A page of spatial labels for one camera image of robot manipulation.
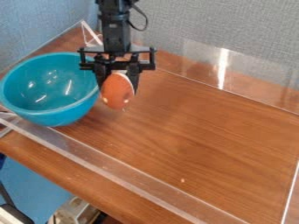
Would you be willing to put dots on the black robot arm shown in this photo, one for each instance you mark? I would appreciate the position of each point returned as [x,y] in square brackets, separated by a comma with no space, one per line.
[114,16]

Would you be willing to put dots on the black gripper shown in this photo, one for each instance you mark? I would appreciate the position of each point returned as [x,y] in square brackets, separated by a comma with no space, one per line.
[97,59]

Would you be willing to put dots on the brown and white toy mushroom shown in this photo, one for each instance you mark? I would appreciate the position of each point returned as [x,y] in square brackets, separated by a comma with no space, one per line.
[117,92]

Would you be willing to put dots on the clear acrylic barrier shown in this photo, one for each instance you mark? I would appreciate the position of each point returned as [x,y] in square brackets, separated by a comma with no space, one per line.
[141,183]
[254,78]

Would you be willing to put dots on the grey black object bottom left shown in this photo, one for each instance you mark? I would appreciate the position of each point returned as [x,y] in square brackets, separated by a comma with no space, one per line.
[10,214]

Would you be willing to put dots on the clear acrylic back barrier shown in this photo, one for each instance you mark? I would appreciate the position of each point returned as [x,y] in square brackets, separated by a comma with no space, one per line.
[254,78]

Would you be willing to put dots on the clear acrylic corner bracket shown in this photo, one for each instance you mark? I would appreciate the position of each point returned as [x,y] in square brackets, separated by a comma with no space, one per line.
[90,36]

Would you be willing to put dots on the white box under table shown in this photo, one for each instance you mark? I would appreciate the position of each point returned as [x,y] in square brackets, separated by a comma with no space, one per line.
[77,211]

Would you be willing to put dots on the clear acrylic front barrier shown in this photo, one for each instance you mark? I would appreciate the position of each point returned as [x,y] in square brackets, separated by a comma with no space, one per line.
[141,183]

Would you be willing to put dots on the blue plastic bowl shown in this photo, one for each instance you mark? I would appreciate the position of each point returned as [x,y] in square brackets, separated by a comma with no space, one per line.
[49,91]

